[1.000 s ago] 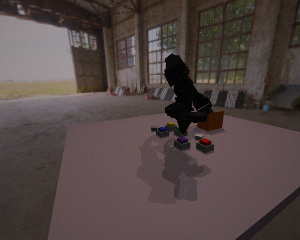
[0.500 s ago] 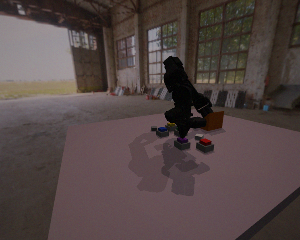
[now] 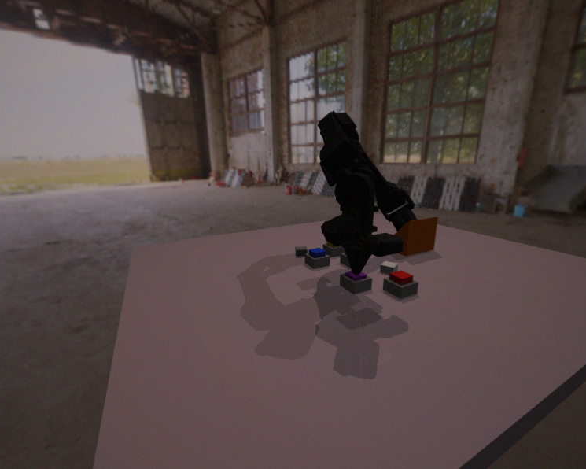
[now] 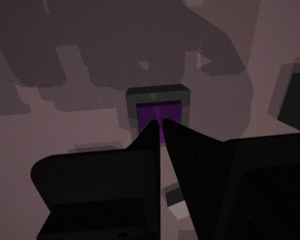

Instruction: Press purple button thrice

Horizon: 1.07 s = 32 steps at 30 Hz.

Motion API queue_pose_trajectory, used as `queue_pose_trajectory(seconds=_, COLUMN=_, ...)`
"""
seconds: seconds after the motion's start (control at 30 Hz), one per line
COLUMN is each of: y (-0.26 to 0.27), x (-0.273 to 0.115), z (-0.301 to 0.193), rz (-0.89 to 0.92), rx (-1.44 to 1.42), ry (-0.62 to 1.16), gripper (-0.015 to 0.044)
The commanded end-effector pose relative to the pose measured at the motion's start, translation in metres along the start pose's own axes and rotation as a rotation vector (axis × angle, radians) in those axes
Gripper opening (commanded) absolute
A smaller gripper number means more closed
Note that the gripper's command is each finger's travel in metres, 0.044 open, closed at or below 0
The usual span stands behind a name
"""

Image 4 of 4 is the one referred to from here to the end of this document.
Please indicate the purple button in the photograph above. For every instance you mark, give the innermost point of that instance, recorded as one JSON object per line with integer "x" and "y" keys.
{"x": 157, "y": 103}

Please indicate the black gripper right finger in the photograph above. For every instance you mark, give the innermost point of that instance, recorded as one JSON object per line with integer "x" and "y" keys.
{"x": 209, "y": 171}

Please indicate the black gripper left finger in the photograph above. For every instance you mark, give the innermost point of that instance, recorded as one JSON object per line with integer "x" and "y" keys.
{"x": 106, "y": 175}

